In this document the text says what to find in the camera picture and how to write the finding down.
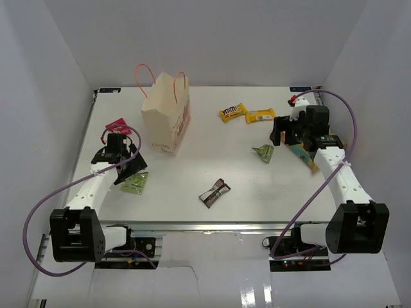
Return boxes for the large brown paper snack pouch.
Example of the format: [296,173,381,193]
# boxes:
[278,130,348,176]

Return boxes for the yellow snack bar wrapper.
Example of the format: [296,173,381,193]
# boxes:
[246,108,275,124]

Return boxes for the pink snack packet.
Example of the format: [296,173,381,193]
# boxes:
[105,118,132,135]

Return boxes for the green triangular snack packet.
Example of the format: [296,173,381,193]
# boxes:
[252,144,274,164]

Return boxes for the yellow M&M's candy pack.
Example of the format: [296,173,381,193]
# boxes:
[219,103,247,123]

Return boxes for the brown chocolate bar wrapper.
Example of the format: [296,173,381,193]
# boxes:
[199,178,231,209]

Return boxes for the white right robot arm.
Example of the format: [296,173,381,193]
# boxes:
[270,106,389,256]

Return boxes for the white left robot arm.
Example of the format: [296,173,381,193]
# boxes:
[49,133,147,262]

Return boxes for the blue label sticker right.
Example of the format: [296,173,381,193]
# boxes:
[290,87,311,92]

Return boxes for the blue label sticker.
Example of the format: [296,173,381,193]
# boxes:
[290,87,311,92]
[98,87,121,94]

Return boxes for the blue label sticker left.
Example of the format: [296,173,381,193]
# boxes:
[98,87,121,94]

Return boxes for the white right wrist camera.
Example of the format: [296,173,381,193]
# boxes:
[288,96,310,121]

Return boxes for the cream paper bag orange handles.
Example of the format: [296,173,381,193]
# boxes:
[141,71,191,156]

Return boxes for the aluminium front rail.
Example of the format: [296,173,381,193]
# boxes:
[38,219,331,235]

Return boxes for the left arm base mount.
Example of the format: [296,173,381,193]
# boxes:
[100,225,156,263]

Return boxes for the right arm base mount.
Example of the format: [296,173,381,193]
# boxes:
[262,235,331,273]

